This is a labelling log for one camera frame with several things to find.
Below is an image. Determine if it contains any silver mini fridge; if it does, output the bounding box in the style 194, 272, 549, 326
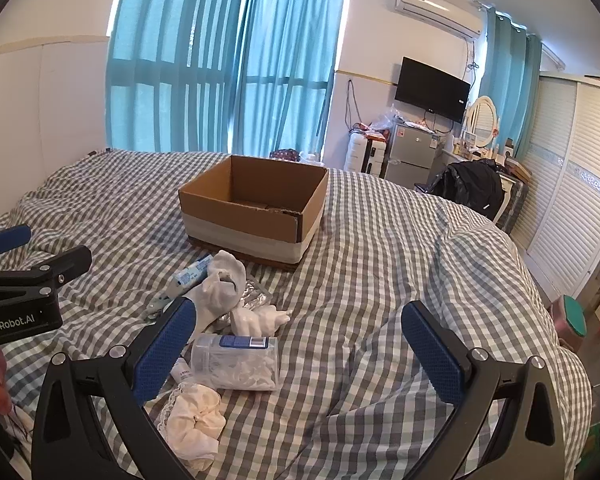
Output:
384, 124, 442, 188

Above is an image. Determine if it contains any white oval vanity mirror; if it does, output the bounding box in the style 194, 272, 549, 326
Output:
463, 96, 498, 148

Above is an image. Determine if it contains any white purple tube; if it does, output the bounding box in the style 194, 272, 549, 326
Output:
170, 356, 193, 385

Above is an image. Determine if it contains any white suitcase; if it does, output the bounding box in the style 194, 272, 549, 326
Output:
343, 132, 387, 177

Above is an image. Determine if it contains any cream lace underwear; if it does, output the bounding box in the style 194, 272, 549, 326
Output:
157, 380, 226, 474

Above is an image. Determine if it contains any white louvered wardrobe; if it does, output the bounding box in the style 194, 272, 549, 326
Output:
512, 74, 600, 299

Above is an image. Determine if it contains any clear plastic bag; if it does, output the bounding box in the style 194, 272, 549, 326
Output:
370, 107, 404, 132

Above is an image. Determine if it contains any blue white tissue pack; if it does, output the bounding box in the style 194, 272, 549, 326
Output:
171, 255, 213, 288

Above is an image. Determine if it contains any clear cotton pad package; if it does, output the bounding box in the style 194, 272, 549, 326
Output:
189, 334, 279, 392

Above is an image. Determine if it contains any pink green stool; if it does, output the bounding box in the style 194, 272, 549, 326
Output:
548, 295, 586, 353

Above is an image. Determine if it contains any white headboard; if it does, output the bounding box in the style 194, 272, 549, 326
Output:
0, 36, 108, 215

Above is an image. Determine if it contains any black backpack on chair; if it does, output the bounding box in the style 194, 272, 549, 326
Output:
427, 159, 504, 220

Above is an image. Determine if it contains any silver foil blister pack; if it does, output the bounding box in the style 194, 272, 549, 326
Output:
211, 274, 272, 333

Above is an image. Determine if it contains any white air conditioner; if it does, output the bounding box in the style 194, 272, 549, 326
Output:
394, 0, 483, 39

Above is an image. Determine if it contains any teal right curtain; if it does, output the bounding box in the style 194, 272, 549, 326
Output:
479, 8, 542, 157

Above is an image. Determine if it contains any dark floral bag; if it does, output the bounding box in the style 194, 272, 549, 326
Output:
268, 148, 301, 162

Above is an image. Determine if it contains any teal window curtain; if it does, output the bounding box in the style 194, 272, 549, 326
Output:
106, 0, 347, 157

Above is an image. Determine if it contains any white bunny figurine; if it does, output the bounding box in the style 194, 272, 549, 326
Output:
230, 304, 290, 337

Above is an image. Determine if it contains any brown cardboard box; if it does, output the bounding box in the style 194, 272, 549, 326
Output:
178, 155, 328, 269

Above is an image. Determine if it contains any black wall television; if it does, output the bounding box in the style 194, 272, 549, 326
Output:
394, 58, 470, 122

